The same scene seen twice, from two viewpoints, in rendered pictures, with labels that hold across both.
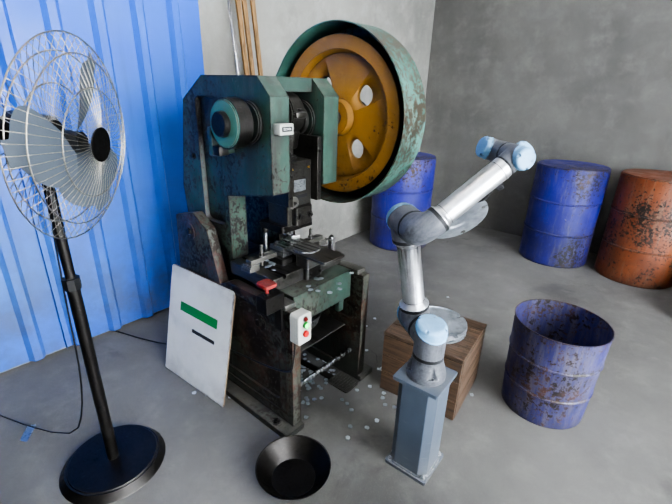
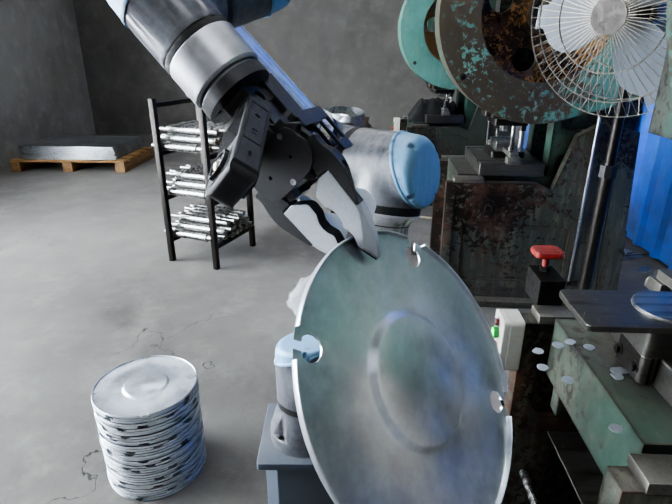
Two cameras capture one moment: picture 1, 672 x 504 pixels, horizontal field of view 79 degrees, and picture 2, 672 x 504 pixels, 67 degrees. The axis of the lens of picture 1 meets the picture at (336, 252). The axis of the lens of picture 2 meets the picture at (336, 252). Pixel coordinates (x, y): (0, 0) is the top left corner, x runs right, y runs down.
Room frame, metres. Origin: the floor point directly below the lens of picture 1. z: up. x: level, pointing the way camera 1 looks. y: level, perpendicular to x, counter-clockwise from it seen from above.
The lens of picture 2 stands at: (2.02, -0.83, 1.22)
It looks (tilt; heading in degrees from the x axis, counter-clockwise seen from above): 22 degrees down; 143
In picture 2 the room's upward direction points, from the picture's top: straight up
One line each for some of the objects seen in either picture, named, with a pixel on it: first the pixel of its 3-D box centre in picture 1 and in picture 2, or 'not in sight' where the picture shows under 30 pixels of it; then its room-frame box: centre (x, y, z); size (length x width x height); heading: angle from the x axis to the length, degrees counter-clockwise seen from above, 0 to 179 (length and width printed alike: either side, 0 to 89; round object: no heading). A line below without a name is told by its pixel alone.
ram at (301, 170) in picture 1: (292, 189); not in sight; (1.79, 0.20, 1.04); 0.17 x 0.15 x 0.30; 50
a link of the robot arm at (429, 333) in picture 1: (429, 336); (306, 367); (1.30, -0.36, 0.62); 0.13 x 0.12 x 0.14; 14
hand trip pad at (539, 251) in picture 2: (266, 291); (545, 263); (1.42, 0.27, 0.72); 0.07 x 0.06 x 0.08; 50
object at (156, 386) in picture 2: not in sight; (145, 384); (0.71, -0.54, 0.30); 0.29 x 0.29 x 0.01
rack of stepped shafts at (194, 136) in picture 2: not in sight; (205, 179); (-0.83, 0.34, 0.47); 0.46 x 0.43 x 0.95; 30
